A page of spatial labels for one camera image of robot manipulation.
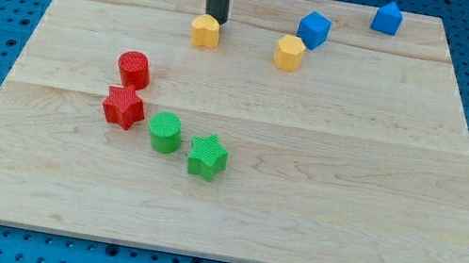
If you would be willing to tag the yellow hexagon block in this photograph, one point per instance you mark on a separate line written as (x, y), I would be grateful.
(289, 53)

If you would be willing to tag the yellow heart block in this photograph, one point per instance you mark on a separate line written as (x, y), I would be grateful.
(205, 31)

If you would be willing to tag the blue cube block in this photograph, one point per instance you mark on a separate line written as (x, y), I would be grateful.
(313, 30)

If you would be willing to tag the green star block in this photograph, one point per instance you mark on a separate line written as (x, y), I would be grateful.
(207, 157)

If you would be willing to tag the blue pentagon block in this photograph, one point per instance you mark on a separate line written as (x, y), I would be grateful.
(387, 19)

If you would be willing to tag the light wooden board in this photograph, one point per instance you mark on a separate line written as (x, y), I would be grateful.
(360, 155)

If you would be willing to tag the red cylinder block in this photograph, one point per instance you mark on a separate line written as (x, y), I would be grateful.
(134, 69)

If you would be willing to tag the green cylinder block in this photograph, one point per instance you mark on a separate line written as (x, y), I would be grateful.
(165, 132)

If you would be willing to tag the red star block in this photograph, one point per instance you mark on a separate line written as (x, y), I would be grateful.
(123, 106)

